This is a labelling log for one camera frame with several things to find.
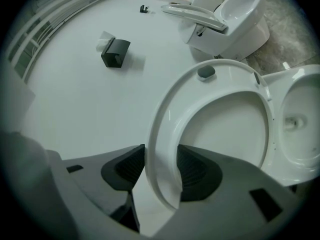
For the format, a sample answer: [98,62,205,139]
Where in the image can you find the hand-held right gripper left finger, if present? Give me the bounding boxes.
[48,143,146,216]

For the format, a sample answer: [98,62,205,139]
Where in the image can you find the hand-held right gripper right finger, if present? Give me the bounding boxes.
[172,145,305,240]

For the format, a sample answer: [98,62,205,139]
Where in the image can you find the white round toilet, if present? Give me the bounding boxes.
[261,64,320,187]

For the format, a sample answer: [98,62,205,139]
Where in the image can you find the white toilet with flush button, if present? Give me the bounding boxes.
[177,0,271,61]

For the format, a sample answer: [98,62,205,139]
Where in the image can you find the white oval toilet seat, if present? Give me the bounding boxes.
[160,3,229,32]

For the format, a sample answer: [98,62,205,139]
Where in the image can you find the black tissue holder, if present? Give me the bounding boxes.
[100,37,132,69]

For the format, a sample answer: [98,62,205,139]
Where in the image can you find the white tissue paper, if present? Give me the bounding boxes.
[95,30,116,52]

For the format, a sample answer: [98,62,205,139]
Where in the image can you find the white window frame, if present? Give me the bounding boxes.
[4,0,132,85]

